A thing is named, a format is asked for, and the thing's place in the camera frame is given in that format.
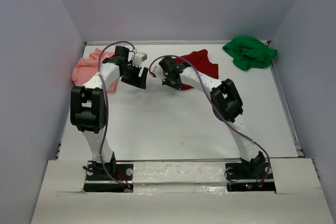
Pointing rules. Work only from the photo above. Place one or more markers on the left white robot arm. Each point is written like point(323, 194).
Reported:
point(89, 107)

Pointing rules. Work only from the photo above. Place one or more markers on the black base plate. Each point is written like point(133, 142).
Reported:
point(97, 181)
point(239, 181)

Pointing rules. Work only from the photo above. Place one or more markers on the pink folded t shirt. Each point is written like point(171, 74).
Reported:
point(86, 68)

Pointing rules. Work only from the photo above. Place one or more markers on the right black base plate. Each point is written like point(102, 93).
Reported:
point(239, 181)

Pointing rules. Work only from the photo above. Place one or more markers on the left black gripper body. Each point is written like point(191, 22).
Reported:
point(131, 75)

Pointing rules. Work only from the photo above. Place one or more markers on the green t shirt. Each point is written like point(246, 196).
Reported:
point(248, 53)

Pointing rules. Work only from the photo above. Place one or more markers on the red t shirt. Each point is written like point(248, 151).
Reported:
point(200, 60)

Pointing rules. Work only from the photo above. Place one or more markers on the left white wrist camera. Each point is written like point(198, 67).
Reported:
point(138, 59)

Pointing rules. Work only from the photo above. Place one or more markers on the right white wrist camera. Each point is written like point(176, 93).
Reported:
point(157, 72)

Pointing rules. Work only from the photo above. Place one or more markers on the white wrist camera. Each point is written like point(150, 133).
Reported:
point(138, 59)
point(157, 72)

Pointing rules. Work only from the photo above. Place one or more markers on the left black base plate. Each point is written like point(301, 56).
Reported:
point(97, 181)

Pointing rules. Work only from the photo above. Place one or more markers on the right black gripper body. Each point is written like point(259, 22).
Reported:
point(168, 81)

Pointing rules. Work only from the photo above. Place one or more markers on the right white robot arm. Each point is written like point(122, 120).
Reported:
point(226, 103)

